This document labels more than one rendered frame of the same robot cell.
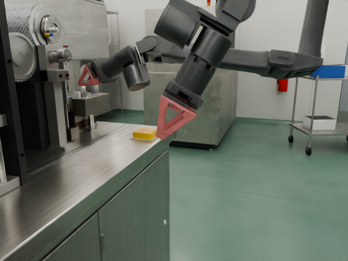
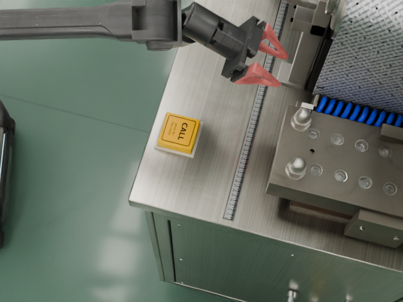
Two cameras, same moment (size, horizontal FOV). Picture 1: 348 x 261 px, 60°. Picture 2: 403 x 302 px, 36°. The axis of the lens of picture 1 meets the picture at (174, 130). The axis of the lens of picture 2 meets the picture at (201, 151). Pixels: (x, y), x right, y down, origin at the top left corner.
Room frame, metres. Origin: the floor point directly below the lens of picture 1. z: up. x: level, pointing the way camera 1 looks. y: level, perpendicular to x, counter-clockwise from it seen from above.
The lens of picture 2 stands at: (1.52, 0.09, 2.06)
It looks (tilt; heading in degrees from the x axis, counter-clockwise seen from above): 68 degrees down; 174
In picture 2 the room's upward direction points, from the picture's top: 3 degrees clockwise
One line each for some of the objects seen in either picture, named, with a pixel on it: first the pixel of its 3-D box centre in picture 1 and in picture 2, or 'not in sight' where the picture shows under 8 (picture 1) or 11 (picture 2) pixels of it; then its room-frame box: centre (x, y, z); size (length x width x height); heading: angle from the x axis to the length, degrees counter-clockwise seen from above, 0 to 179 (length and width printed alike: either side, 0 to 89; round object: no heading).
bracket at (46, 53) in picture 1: (57, 99); (303, 38); (0.89, 0.34, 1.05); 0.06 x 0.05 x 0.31; 71
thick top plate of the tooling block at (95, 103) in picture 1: (53, 101); (383, 175); (1.15, 0.46, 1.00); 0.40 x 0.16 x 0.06; 71
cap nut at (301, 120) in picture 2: (82, 91); (302, 117); (1.05, 0.32, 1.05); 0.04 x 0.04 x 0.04
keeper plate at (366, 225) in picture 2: not in sight; (378, 230); (1.25, 0.45, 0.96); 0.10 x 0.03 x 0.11; 71
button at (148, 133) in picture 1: (146, 133); (179, 132); (1.01, 0.10, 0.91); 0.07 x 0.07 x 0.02; 71
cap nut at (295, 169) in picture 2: (95, 88); (297, 165); (1.14, 0.30, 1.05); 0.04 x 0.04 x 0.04
